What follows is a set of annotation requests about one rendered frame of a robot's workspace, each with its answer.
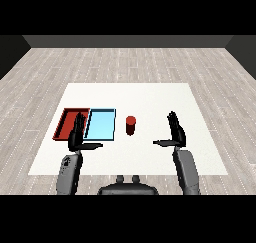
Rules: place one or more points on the red can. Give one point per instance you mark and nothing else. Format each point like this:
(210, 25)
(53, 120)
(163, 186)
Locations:
(130, 124)

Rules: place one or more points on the light blue shallow open box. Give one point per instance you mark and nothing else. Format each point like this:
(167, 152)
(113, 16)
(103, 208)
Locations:
(100, 124)

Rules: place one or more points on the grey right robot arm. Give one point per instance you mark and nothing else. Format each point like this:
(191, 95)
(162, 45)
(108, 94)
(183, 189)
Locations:
(186, 170)

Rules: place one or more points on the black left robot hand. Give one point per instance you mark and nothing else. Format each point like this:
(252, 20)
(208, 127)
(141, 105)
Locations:
(76, 137)

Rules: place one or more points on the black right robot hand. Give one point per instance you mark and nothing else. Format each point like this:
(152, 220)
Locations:
(178, 135)

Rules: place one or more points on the dark grey robot body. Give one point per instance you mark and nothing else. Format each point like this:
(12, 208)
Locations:
(128, 187)

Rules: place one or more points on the red shallow open box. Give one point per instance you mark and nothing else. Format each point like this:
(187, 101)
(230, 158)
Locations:
(68, 123)

